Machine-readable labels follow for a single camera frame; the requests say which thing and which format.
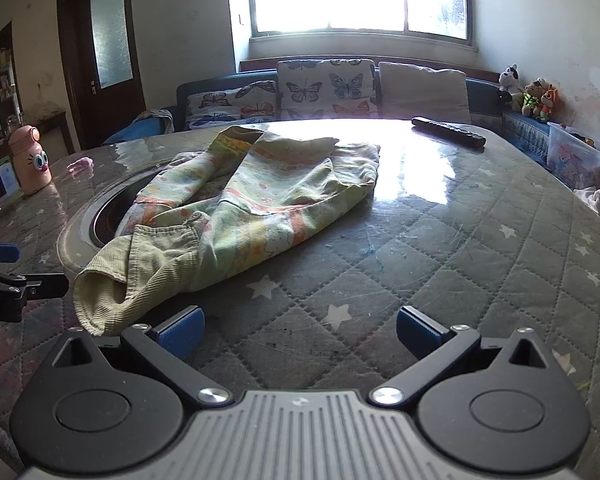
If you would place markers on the clear plastic storage box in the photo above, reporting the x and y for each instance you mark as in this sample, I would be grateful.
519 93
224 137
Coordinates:
575 157

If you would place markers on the round black built-in cooker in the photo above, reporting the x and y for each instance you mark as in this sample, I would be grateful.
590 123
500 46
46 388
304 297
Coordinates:
105 220

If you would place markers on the black and white plush cow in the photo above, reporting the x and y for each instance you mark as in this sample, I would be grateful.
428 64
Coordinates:
508 82

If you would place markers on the plain white cushion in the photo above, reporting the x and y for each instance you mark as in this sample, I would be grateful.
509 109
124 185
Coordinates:
422 91

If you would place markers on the large butterfly print cushion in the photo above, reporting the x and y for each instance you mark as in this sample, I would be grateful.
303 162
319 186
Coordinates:
325 90

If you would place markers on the wall shelf cabinet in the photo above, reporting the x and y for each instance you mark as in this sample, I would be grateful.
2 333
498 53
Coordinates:
2 75

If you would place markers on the white crumpled cloth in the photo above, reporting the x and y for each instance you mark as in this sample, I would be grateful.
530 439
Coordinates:
597 205

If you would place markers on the small butterfly print cushion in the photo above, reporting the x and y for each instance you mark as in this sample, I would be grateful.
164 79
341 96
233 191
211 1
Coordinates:
230 107

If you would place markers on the blue chair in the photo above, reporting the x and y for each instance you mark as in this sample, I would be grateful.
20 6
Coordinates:
125 132

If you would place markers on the small pink object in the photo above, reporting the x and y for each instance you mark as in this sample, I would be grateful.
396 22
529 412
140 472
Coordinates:
81 165

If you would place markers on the grey plaid cloth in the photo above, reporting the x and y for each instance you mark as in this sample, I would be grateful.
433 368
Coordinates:
155 119

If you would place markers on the pink cartoon face bottle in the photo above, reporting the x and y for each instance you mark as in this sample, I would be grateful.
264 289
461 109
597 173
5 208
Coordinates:
30 165

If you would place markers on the brown plush bear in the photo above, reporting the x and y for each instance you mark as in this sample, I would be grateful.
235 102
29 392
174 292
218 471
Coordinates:
532 97

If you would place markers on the dark wooden door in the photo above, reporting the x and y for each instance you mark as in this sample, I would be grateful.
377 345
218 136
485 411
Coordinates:
80 60

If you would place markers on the black remote control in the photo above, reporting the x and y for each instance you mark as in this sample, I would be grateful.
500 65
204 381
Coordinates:
447 131

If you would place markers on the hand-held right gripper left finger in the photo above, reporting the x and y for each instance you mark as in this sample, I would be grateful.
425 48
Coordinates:
185 330

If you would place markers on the small wooden side table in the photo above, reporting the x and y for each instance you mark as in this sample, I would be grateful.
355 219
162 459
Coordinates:
55 122

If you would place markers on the orange plush fox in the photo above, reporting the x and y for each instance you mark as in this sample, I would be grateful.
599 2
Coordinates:
549 102

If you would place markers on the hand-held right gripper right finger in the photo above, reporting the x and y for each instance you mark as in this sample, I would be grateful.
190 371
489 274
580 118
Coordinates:
415 330

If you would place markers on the dark blue sofa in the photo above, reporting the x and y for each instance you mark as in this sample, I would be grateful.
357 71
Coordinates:
194 89

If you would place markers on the green patterned towel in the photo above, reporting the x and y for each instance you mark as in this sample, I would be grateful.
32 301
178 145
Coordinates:
260 200

